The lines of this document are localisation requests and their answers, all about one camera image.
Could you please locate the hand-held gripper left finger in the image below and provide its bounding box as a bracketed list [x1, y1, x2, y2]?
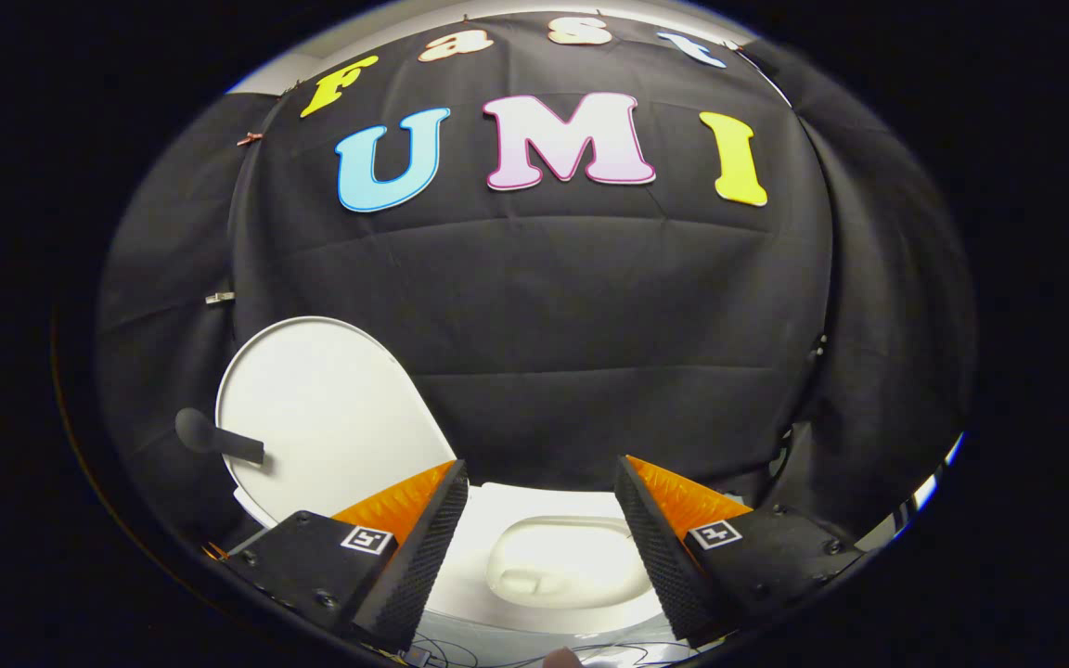
[224, 459, 470, 654]

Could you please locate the white and black rack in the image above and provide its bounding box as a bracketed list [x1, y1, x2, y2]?
[869, 434, 964, 550]

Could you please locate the white toilet seat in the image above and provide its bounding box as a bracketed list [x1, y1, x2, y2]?
[421, 482, 686, 637]

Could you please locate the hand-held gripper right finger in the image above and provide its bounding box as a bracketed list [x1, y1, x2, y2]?
[613, 455, 867, 647]

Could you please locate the black lid pull handle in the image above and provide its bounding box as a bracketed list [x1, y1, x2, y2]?
[174, 406, 266, 467]

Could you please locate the black backdrop cloth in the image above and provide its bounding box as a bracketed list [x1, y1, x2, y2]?
[94, 12, 977, 558]

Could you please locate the black cable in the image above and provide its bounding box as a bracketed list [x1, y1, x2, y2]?
[403, 636, 689, 668]

